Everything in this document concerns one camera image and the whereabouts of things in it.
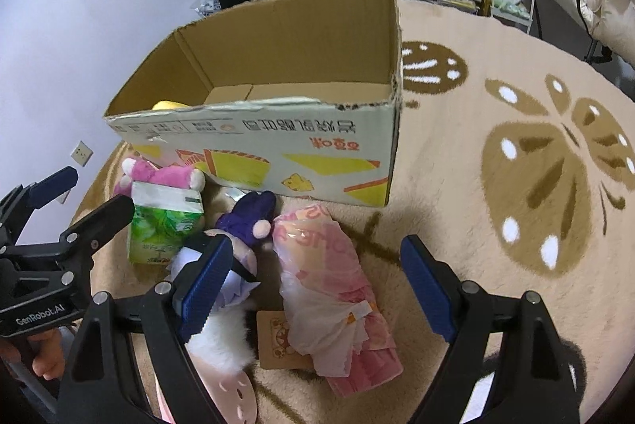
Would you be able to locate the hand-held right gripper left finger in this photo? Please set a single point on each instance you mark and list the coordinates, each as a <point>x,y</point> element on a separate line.
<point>206,287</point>

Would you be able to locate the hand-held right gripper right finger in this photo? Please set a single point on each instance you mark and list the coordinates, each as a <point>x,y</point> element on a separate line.
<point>427,287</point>

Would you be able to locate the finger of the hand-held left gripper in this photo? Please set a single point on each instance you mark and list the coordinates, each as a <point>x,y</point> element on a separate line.
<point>55,183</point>
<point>106,218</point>

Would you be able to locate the purple hat plush doll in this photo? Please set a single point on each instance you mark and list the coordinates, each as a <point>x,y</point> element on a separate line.
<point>244,216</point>

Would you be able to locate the pink tissue pack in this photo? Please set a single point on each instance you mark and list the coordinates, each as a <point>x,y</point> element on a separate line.
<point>317,265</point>

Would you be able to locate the printed cardboard box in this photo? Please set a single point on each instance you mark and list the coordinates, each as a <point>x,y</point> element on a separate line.
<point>322,136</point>

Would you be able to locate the person's left hand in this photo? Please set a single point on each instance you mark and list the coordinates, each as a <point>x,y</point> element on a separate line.
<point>48,354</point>

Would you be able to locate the green tissue pack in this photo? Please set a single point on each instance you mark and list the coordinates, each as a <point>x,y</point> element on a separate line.
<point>158,225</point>

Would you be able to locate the white and pink plush toy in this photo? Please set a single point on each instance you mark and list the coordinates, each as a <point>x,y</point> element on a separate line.
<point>221,349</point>

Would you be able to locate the brown paper hang tag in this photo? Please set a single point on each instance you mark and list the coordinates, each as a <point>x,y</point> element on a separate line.
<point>278,339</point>

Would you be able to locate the yellow plush toy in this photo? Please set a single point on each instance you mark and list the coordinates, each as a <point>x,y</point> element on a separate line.
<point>169,105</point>

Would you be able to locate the crumpled clear plastic bag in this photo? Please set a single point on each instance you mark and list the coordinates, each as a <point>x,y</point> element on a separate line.
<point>206,3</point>

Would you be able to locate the white wall socket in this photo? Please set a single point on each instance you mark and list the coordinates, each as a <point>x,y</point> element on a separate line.
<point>82,153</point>

